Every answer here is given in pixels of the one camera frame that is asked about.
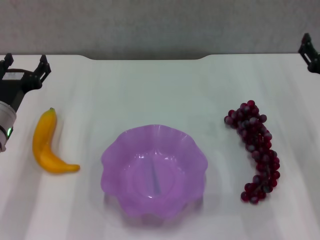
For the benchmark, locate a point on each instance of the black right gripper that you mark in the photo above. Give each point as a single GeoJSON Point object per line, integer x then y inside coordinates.
{"type": "Point", "coordinates": [315, 67]}

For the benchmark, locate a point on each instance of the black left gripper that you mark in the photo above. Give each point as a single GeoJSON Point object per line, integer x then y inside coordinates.
{"type": "Point", "coordinates": [11, 87]}

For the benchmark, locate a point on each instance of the yellow banana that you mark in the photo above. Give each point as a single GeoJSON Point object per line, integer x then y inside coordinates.
{"type": "Point", "coordinates": [42, 140]}

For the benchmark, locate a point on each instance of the dark red grape bunch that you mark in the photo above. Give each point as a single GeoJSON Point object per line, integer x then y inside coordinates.
{"type": "Point", "coordinates": [257, 147]}

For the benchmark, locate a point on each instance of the purple wavy-edged plastic plate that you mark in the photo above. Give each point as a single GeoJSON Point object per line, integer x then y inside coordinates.
{"type": "Point", "coordinates": [140, 175]}

